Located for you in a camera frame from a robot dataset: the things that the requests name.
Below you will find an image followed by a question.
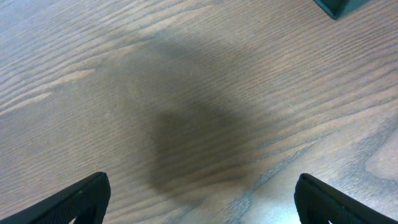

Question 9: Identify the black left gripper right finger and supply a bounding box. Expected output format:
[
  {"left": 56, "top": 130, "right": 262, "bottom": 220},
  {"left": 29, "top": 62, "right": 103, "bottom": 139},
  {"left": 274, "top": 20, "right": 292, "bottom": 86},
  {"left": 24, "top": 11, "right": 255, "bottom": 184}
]
[{"left": 294, "top": 173, "right": 397, "bottom": 224}]

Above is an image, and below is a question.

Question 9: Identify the dark green box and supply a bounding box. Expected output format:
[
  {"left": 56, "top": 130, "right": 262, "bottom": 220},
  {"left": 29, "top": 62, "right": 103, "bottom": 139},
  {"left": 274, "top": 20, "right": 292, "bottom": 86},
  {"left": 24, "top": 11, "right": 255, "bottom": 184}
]
[{"left": 314, "top": 0, "right": 370, "bottom": 20}]

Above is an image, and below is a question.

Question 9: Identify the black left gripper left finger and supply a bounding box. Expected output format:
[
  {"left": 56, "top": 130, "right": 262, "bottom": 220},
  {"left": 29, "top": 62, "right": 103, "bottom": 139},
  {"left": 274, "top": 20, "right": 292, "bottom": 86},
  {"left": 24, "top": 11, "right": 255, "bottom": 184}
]
[{"left": 1, "top": 172, "right": 111, "bottom": 224}]

